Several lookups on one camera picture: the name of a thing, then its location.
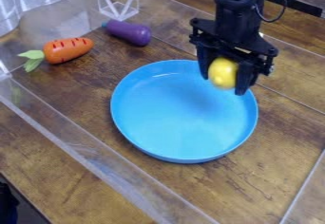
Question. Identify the blue round plastic tray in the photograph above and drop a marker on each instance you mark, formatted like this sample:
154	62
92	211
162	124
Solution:
175	117

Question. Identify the yellow toy lemon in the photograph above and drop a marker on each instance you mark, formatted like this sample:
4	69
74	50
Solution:
222	73

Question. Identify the orange toy carrot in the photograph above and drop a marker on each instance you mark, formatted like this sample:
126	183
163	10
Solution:
56	52

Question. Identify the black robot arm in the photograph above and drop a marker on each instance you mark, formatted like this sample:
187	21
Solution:
231	36

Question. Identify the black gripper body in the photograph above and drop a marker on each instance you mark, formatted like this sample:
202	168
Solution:
231	33

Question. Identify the clear acrylic corner bracket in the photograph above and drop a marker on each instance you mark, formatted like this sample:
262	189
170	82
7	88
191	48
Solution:
118	10

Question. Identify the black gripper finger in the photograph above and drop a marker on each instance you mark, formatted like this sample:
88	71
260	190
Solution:
248	75
205	55

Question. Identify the purple toy eggplant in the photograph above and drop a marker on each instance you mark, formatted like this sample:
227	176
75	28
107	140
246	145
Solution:
134	33

